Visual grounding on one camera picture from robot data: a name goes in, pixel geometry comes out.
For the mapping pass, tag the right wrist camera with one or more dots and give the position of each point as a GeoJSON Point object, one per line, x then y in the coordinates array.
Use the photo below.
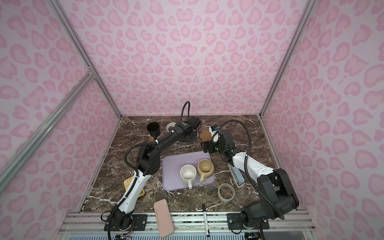
{"type": "Point", "coordinates": [213, 129]}

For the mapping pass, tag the diagonal aluminium frame bar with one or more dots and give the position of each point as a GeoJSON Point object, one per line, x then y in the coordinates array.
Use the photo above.
{"type": "Point", "coordinates": [29, 148]}

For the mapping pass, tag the pink eraser case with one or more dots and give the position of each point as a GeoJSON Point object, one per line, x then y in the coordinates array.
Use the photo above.
{"type": "Point", "coordinates": [163, 218]}

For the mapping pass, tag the black mug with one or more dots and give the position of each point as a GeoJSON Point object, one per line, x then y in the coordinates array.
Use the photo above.
{"type": "Point", "coordinates": [153, 129]}

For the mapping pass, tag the white speckled mug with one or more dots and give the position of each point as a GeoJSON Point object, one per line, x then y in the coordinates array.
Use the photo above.
{"type": "Point", "coordinates": [188, 174]}

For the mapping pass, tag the cork paw-shaped coaster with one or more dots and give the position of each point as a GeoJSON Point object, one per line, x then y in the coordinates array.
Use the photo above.
{"type": "Point", "coordinates": [205, 136]}

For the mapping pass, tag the lavender plastic tray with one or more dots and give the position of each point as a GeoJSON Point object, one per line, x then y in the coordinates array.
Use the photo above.
{"type": "Point", "coordinates": [171, 170]}

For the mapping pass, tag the light blue mug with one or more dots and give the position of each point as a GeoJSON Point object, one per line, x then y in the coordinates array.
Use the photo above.
{"type": "Point", "coordinates": [170, 126]}

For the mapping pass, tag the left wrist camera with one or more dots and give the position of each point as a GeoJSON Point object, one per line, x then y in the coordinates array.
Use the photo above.
{"type": "Point", "coordinates": [194, 122]}

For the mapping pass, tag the woven rattan coaster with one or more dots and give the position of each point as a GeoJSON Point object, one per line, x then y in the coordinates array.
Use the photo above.
{"type": "Point", "coordinates": [153, 139]}

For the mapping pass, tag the black marker pen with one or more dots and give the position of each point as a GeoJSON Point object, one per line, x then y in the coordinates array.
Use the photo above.
{"type": "Point", "coordinates": [207, 230]}

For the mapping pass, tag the clear tape roll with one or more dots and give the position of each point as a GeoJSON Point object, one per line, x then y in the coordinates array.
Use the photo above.
{"type": "Point", "coordinates": [226, 192]}

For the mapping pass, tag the yellow calculator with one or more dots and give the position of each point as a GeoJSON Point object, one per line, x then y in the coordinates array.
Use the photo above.
{"type": "Point", "coordinates": [127, 183]}

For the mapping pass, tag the teal stapler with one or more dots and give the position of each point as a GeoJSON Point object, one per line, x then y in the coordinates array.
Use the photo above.
{"type": "Point", "coordinates": [237, 176]}

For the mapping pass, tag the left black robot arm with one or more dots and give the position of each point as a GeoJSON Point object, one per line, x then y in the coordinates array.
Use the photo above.
{"type": "Point", "coordinates": [145, 160]}

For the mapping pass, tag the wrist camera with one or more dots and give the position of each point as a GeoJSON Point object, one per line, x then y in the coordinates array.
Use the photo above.
{"type": "Point", "coordinates": [213, 129]}
{"type": "Point", "coordinates": [194, 122]}

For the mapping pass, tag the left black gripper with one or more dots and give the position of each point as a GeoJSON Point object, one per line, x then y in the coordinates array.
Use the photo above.
{"type": "Point", "coordinates": [195, 138]}

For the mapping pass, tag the tan ceramic mug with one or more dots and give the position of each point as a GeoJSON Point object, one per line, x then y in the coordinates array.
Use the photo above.
{"type": "Point", "coordinates": [205, 170]}

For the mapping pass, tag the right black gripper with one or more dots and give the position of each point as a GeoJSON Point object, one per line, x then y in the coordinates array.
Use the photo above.
{"type": "Point", "coordinates": [206, 143]}

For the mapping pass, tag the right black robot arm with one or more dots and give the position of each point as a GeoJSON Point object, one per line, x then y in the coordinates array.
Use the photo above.
{"type": "Point", "coordinates": [277, 196]}

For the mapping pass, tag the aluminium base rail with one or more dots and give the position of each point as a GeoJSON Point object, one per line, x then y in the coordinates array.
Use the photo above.
{"type": "Point", "coordinates": [297, 225]}

